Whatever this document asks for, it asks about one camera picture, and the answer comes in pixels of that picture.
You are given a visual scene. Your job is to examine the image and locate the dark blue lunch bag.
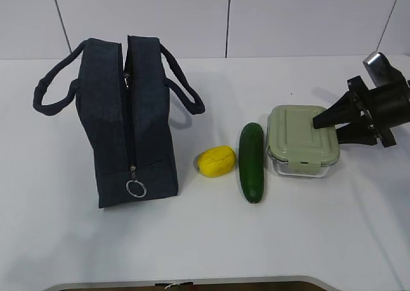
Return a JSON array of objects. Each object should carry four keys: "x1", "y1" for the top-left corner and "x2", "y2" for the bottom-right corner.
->
[{"x1": 33, "y1": 36, "x2": 205, "y2": 208}]

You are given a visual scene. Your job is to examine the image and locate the yellow lemon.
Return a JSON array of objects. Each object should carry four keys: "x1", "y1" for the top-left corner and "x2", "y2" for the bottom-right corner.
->
[{"x1": 197, "y1": 145, "x2": 236, "y2": 178}]

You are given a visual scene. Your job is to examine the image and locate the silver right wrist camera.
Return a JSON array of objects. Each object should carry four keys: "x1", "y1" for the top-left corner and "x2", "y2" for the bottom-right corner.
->
[{"x1": 363, "y1": 51, "x2": 405, "y2": 87}]

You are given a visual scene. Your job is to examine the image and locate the glass container green lid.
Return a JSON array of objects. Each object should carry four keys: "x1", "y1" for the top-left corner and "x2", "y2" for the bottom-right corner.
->
[{"x1": 266, "y1": 105, "x2": 340, "y2": 178}]

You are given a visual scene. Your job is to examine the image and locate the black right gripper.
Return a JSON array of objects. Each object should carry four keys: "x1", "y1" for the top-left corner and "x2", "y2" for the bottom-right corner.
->
[{"x1": 313, "y1": 76, "x2": 409, "y2": 147}]

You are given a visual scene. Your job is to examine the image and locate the green cucumber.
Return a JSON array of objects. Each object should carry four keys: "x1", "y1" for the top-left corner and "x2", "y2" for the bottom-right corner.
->
[{"x1": 238, "y1": 122, "x2": 265, "y2": 204}]

